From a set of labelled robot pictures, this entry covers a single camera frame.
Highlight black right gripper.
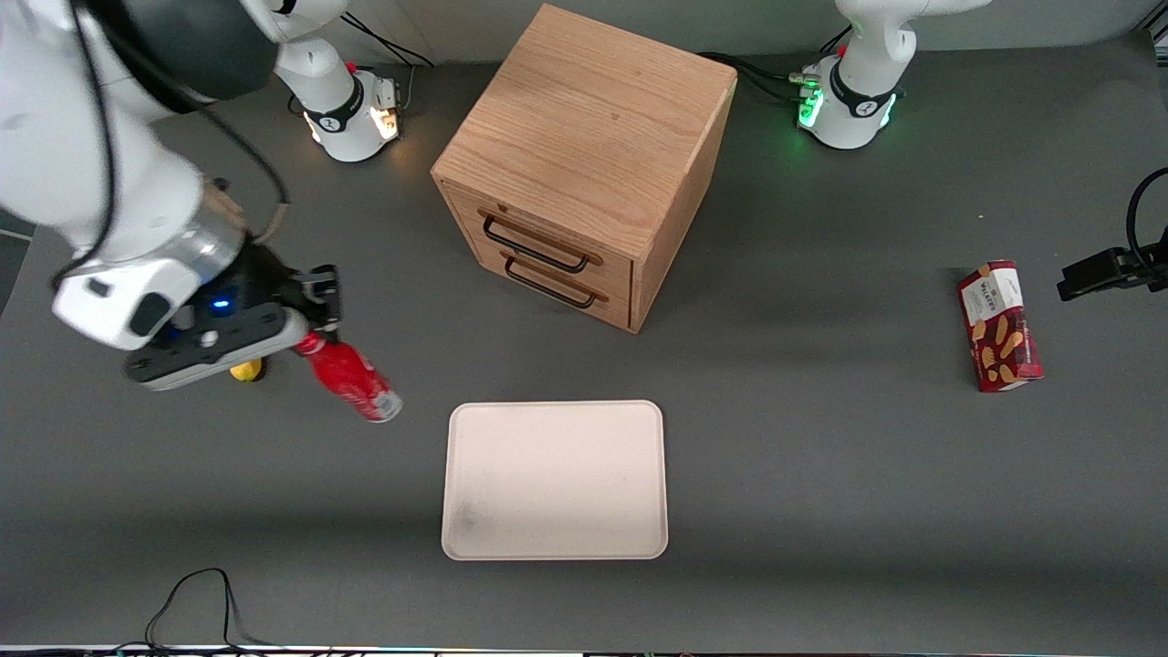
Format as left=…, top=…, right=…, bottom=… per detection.
left=173, top=243, right=343, bottom=338

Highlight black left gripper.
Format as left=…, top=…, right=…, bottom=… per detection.
left=1057, top=247, right=1168, bottom=303

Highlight red coke bottle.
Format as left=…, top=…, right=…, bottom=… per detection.
left=294, top=331, right=403, bottom=423

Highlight beige plastic tray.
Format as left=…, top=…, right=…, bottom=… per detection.
left=441, top=400, right=669, bottom=561

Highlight red cookie box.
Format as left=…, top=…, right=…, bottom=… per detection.
left=956, top=260, right=1045, bottom=393

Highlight wooden drawer cabinet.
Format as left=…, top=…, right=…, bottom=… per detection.
left=431, top=3, right=738, bottom=335

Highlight thick black arched cable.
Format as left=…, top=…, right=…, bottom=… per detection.
left=1126, top=168, right=1168, bottom=270

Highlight long black drawer handle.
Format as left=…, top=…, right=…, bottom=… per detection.
left=481, top=214, right=592, bottom=275

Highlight short black drawer handle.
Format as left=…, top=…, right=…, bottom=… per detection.
left=503, top=255, right=600, bottom=309

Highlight black right arm base cables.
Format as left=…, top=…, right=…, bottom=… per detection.
left=342, top=11, right=435, bottom=115

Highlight black arm base cables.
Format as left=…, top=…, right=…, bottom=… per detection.
left=698, top=26, right=854, bottom=106
left=342, top=11, right=435, bottom=115

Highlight thin black looped cable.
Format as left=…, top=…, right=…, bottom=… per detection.
left=144, top=568, right=275, bottom=654

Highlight black left arm base cables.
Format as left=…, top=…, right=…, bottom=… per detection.
left=698, top=26, right=854, bottom=106

